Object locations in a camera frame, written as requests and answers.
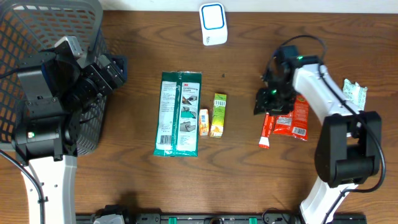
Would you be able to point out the orange juice carton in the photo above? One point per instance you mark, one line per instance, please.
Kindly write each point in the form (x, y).
(204, 125)

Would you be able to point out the light green tissue pack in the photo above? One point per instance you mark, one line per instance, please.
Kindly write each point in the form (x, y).
(355, 93)

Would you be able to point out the grey plastic laundry basket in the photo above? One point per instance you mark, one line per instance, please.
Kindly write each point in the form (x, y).
(27, 27)

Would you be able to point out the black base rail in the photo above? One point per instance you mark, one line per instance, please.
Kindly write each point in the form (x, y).
(119, 214)

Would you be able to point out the red snack bag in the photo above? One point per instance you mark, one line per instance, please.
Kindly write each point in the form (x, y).
(294, 124)

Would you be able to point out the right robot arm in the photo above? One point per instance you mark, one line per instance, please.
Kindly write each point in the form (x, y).
(348, 157)

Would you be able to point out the white barcode scanner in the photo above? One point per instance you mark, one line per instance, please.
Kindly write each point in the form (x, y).
(213, 24)

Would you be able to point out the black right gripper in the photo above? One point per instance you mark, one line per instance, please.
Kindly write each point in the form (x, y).
(262, 103)

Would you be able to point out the green white snack bag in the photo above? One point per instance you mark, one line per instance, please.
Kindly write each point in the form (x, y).
(179, 105)

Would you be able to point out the green juice carton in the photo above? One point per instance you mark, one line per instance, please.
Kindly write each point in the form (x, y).
(217, 121)

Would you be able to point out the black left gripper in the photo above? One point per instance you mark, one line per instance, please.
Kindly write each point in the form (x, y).
(98, 70)

